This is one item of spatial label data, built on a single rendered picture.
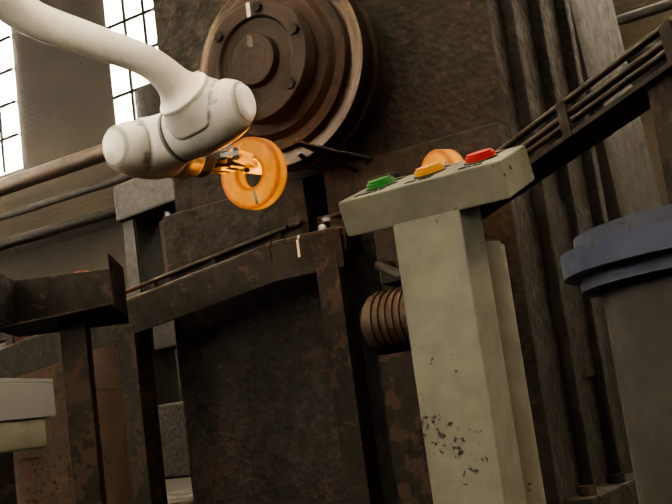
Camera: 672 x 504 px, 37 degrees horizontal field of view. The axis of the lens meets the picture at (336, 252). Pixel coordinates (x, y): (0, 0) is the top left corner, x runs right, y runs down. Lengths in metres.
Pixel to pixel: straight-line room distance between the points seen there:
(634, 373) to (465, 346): 0.42
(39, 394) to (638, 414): 0.83
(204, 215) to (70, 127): 9.34
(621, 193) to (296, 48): 1.12
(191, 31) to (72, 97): 9.18
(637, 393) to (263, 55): 1.58
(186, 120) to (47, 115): 10.46
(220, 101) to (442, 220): 0.58
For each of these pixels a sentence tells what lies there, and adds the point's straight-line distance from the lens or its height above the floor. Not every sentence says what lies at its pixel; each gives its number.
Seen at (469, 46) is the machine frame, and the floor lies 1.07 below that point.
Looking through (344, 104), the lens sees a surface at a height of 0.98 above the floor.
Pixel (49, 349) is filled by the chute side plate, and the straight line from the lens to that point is 2.83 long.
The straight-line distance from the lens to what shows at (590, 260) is 0.89.
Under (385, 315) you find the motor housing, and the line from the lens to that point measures 2.01.
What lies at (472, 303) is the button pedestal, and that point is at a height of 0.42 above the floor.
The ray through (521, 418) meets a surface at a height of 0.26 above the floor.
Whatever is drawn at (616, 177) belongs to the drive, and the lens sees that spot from 2.97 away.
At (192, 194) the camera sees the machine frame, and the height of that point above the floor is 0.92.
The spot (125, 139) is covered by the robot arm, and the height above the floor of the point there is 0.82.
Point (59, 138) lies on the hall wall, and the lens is 12.02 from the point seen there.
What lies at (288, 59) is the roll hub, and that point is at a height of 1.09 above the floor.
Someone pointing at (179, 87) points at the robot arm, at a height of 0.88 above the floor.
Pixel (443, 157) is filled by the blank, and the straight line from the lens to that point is 1.96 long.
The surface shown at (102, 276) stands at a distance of 2.52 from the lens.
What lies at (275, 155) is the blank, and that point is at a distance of 2.12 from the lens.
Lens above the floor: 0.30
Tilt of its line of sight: 9 degrees up
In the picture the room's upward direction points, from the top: 8 degrees counter-clockwise
